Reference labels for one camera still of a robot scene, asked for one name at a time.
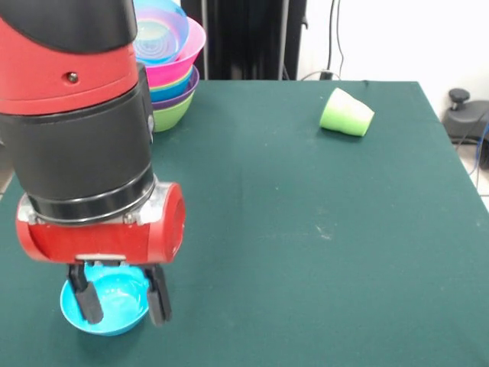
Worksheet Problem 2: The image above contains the black equipment base with knob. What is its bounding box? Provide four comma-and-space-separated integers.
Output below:
442, 88, 489, 145

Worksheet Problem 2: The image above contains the blue cable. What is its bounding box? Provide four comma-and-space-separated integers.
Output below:
469, 122, 489, 177

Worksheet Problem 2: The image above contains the large blue plastic bowl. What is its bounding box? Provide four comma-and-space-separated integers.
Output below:
149, 68, 194, 103

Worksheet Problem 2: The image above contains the dark green tablecloth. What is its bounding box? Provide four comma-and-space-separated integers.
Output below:
0, 78, 489, 367

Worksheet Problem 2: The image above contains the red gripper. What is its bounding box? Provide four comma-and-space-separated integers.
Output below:
15, 181, 187, 327

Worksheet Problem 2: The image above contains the large pink plastic bowl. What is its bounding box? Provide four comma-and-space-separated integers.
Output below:
144, 15, 208, 88

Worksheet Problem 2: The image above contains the translucent blue plastic bowl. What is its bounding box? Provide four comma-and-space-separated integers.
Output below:
132, 0, 190, 66

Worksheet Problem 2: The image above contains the purple plastic bowl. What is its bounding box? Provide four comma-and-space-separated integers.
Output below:
151, 65, 201, 112

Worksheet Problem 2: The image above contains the green plastic cup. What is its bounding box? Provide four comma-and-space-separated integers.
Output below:
319, 87, 362, 133
343, 95, 375, 138

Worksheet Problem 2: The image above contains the small light blue bowl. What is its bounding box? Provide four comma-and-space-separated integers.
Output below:
60, 262, 151, 337

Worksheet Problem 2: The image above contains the black wall cable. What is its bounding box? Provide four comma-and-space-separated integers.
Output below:
326, 0, 347, 80

